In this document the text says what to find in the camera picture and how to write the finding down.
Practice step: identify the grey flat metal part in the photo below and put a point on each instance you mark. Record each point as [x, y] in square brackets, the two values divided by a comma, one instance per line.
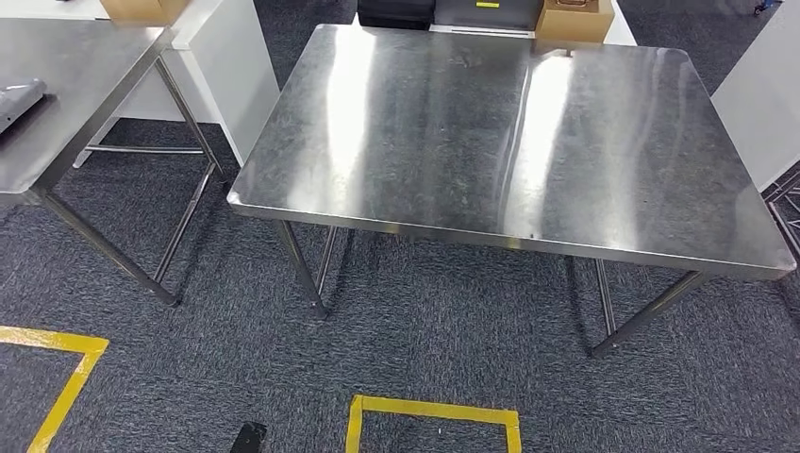
[19, 100]

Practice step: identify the stainless steel table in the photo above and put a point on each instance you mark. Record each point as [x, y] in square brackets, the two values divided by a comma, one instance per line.
[75, 62]
[781, 223]
[437, 125]

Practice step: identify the yellow floor tape square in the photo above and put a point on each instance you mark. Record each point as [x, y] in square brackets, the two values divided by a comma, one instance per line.
[437, 409]
[62, 342]

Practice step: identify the black case yellow label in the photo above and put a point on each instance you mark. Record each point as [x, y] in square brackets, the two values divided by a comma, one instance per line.
[394, 12]

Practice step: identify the white desk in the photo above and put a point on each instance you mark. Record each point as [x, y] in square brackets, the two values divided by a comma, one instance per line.
[237, 81]
[622, 34]
[762, 94]

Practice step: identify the grey flat case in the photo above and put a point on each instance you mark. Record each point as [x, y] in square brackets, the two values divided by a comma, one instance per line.
[500, 15]

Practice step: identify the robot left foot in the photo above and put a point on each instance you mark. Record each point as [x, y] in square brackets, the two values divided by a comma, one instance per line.
[249, 437]

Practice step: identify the brown cardboard box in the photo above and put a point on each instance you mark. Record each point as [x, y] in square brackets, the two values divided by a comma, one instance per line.
[144, 9]
[575, 25]

